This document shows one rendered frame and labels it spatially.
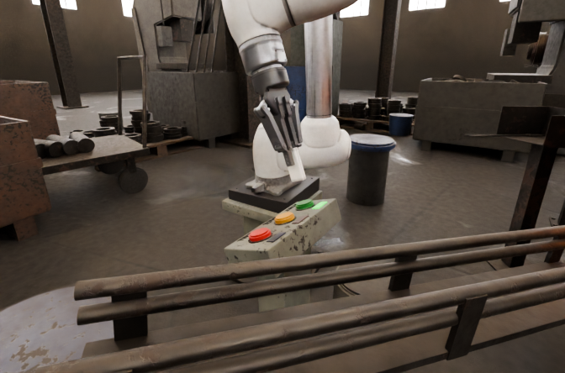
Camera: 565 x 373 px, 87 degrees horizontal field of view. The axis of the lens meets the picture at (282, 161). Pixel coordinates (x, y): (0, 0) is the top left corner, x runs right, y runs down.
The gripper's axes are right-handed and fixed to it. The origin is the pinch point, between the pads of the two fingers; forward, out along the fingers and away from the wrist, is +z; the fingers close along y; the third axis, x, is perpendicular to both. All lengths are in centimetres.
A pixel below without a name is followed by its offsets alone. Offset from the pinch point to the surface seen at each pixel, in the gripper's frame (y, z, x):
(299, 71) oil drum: 296, -80, 175
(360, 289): -7.5, 22.8, -12.1
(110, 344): -44.1, 4.0, -13.3
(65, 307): -37, 14, 37
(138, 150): 53, -24, 170
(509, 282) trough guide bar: -23.0, 9.7, -35.3
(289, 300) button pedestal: -10.5, 25.0, 2.5
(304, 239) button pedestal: -9.7, 12.3, -5.0
